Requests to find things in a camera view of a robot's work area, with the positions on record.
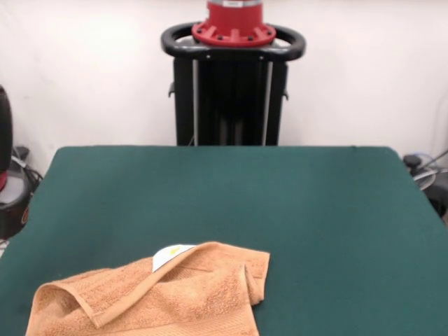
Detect orange-brown terry towel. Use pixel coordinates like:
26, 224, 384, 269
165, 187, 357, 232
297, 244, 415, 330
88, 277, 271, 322
24, 240, 271, 336

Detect dark green table cloth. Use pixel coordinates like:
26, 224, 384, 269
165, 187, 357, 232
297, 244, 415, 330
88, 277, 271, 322
0, 146, 448, 336

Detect black robot pedestal with handle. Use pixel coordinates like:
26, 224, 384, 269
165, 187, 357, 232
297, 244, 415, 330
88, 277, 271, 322
161, 22, 307, 146

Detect black cable tangle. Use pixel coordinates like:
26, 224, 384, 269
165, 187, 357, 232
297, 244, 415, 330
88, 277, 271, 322
12, 153, 44, 197

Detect blue grey cables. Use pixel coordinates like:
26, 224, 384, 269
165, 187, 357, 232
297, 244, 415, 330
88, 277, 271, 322
409, 148, 448, 173

